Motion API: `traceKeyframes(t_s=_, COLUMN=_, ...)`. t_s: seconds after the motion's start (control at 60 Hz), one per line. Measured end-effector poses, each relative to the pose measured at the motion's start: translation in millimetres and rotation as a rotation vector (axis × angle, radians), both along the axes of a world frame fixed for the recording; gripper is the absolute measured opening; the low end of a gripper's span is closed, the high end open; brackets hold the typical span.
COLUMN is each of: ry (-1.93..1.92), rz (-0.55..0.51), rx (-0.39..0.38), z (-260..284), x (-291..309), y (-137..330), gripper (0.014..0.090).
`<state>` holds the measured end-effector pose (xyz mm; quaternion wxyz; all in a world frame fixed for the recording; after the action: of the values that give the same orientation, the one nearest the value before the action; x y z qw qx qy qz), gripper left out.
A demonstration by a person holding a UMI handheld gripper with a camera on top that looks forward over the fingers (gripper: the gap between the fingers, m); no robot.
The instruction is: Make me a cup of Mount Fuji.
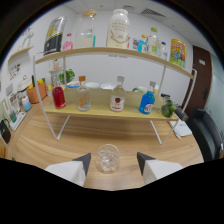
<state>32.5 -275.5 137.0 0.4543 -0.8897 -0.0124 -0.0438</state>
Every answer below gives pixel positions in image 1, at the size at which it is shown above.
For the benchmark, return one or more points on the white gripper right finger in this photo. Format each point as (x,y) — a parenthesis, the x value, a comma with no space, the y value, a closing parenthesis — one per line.
(156,169)

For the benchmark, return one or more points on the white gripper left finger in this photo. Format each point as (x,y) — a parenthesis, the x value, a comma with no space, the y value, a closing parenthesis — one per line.
(71,170)

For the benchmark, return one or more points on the blue liquid bottle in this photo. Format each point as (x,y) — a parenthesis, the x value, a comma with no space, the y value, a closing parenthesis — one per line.
(147,102)

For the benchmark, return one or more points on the orange cap small bottle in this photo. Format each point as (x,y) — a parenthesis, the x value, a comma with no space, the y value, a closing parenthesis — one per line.
(83,98)

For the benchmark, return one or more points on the white milk bottle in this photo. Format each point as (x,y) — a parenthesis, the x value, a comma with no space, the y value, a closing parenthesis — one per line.
(118,31)

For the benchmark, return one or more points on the green cup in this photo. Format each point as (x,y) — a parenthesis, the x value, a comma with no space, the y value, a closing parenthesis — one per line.
(13,116)

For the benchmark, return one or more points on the blue and white cup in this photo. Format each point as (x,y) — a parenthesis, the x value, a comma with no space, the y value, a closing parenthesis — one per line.
(26,104)

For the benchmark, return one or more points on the clear glass with ice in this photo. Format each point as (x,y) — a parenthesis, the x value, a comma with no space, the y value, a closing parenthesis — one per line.
(107,159)

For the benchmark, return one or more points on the white notebook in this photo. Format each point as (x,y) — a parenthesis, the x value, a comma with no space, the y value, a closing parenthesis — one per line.
(181,128)

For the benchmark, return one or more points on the black office chair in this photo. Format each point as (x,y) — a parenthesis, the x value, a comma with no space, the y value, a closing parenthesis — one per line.
(205,133)

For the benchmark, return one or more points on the glass bowl of limes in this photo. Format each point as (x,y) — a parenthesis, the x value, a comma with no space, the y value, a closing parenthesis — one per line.
(168,109)

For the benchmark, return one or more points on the two-tier wooden shelf rack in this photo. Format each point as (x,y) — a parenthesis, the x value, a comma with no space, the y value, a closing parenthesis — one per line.
(100,110)

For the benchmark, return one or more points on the white tray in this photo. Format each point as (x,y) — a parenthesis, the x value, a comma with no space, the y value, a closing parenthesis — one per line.
(17,121)

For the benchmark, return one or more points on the red liquid glass bottle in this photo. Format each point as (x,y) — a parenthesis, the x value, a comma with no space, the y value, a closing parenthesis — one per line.
(59,96)

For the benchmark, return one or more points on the clear bottle with red label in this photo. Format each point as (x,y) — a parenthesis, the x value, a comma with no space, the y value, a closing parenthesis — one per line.
(117,100)

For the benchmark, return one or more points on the orange storage basket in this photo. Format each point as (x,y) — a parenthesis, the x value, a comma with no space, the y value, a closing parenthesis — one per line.
(36,94)

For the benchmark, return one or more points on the green plant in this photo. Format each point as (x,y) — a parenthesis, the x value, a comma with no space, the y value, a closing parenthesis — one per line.
(68,76)

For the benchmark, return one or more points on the brown door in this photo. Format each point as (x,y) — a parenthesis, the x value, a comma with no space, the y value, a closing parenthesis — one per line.
(198,80)

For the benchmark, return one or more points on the yellow snack bag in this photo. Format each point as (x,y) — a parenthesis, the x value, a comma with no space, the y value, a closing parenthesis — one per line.
(177,53)

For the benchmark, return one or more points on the small pink bottle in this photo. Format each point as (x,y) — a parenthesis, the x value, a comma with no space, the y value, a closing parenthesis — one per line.
(68,44)

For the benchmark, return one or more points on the clear bottle with green cap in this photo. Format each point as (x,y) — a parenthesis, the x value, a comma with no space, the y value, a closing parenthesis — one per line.
(152,43)

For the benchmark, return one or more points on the black and yellow bag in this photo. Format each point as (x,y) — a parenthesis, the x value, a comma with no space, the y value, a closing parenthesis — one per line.
(55,36)

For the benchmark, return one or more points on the wooden wall shelf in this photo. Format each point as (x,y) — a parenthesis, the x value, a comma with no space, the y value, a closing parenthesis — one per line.
(20,51)

